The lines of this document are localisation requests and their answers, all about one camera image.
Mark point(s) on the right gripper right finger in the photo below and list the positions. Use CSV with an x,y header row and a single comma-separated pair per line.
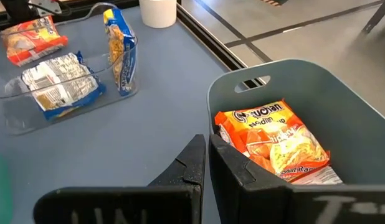
x,y
261,202

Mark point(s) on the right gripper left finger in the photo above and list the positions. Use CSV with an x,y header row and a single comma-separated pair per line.
x,y
117,205

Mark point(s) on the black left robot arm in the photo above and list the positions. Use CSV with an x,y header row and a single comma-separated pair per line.
x,y
18,9

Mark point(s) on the green plastic bin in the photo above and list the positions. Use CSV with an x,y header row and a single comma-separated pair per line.
x,y
1,193

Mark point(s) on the grey-blue plastic bin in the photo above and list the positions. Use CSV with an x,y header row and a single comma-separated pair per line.
x,y
335,109

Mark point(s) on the clear plastic bin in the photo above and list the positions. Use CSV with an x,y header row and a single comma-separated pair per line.
x,y
21,121

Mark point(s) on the snake plant in white pot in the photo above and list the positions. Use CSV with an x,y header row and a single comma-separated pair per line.
x,y
158,12

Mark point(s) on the black aluminium table frame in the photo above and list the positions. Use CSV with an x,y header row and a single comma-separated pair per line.
x,y
211,40

